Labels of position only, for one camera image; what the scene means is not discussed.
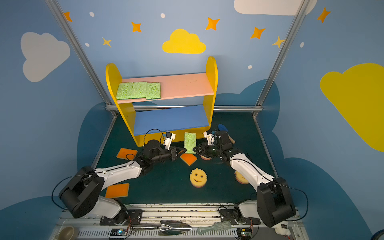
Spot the smiley sponge right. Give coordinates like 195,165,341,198
235,171,249,185

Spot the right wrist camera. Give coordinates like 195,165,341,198
203,130,215,146

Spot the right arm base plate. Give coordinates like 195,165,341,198
218,208,261,225

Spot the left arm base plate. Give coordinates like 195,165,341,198
100,210,143,226

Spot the silver metal trowel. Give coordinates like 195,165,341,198
133,220,193,236

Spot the green sponge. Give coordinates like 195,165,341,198
145,83,161,100
116,83,134,100
131,82,147,99
184,133,197,154

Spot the orange sponge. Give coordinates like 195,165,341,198
180,153,197,166
117,148,138,161
105,183,130,199

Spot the white plush toy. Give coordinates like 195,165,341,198
272,223,291,236

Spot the circuit board right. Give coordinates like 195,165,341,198
236,228,253,240

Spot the smiley sponge lower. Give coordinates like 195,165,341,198
190,168,208,188

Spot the pale green brush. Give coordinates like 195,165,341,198
197,221,232,235

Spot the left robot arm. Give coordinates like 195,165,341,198
59,140,187,221

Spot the blue toy shovel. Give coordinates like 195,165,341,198
218,124,236,144

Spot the green circuit board left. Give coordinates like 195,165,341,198
109,229,128,239

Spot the smiley sponge upper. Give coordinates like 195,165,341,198
200,155,212,161

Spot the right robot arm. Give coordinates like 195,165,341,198
193,131,296,228

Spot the small round bowl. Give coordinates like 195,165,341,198
57,226,79,240

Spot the smiley sponge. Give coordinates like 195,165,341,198
235,171,249,185
200,155,212,161
190,168,208,188

